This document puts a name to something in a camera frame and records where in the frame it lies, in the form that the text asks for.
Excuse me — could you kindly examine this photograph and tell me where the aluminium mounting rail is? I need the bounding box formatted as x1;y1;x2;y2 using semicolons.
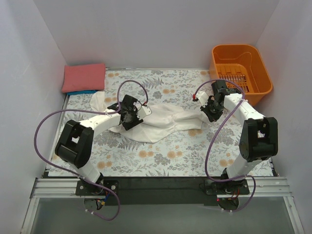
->
31;176;292;198

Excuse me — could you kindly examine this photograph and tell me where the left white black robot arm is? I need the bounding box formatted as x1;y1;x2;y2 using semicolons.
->
55;95;143;195

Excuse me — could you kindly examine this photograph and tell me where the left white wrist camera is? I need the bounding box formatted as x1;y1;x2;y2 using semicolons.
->
136;105;152;119

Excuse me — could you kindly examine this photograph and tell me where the folded blue t shirt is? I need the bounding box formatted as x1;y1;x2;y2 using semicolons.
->
66;90;97;96

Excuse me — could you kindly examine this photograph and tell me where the floral patterned table mat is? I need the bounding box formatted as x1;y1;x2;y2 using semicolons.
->
48;69;276;178

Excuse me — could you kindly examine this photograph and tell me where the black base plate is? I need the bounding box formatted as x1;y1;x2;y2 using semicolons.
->
75;177;251;207

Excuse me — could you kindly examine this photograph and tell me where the orange plastic basket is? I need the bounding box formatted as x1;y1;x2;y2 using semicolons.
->
209;44;273;106

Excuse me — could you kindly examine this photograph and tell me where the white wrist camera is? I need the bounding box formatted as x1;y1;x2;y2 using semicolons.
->
136;105;152;119
193;91;209;107

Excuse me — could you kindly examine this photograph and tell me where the white t shirt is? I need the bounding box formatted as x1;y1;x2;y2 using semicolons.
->
94;103;208;143

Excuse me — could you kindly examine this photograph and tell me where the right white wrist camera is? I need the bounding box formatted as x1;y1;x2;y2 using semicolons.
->
193;91;209;107

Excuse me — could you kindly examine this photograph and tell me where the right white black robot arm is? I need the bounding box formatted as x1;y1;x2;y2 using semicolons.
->
193;79;278;183

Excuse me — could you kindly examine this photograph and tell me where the folded red t shirt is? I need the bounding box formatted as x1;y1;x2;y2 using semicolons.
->
61;63;106;93

